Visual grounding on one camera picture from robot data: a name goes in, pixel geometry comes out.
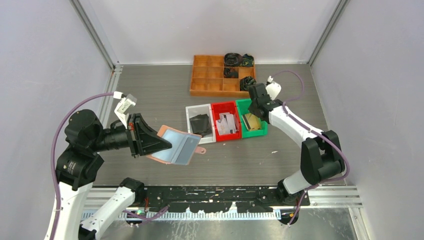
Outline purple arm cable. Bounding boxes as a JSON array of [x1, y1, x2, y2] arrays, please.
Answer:
[[271, 69, 351, 226], [49, 93, 116, 240]]

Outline white plastic bin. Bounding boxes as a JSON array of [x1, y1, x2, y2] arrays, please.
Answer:
[[185, 103, 217, 145]]

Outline green patterned rolled tie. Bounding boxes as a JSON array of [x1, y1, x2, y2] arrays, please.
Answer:
[[239, 53, 255, 68]]

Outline dark rolled belt top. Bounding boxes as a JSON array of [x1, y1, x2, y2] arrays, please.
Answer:
[[223, 52, 243, 67]]

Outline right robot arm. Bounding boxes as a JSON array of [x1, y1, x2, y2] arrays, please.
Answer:
[[248, 83, 348, 206]]

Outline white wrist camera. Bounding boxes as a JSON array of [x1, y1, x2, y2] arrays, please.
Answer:
[[265, 75, 282, 100], [113, 91, 137, 129]]

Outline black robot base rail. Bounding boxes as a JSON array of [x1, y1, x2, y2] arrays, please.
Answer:
[[130, 182, 311, 224]]

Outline light blue card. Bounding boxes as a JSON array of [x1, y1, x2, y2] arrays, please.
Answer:
[[152, 129, 202, 166]]

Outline tan leather card holder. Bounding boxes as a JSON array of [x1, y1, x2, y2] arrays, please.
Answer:
[[145, 124, 207, 166]]

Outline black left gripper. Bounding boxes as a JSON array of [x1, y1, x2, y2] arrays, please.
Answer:
[[91, 111, 173, 156]]

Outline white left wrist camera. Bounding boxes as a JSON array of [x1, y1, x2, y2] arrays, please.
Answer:
[[113, 91, 137, 129]]

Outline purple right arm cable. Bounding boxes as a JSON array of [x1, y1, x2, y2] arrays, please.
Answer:
[[271, 69, 351, 226]]

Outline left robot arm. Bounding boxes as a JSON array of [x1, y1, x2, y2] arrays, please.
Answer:
[[46, 109, 172, 240]]

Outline gold cards in bin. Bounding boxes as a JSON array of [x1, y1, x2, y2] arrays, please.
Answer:
[[242, 113, 262, 132]]

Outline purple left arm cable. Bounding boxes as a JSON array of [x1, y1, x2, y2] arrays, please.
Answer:
[[49, 93, 116, 240]]

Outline camouflage rolled tie lower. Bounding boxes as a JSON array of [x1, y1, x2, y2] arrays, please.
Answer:
[[239, 76, 257, 92]]

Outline grey white cards stack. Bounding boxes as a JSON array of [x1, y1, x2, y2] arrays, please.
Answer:
[[215, 112, 238, 136]]

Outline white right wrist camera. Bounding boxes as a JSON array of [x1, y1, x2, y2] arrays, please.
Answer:
[[265, 75, 282, 100]]

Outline orange wooden compartment tray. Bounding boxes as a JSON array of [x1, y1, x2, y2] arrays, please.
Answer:
[[189, 55, 257, 98]]

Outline red plastic bin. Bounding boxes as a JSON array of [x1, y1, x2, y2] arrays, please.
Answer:
[[211, 101, 242, 142]]

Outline dark rolled tie middle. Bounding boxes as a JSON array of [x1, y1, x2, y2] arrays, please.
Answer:
[[223, 67, 239, 79]]

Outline green plastic bin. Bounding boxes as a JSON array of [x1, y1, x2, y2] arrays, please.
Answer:
[[235, 99, 268, 139]]

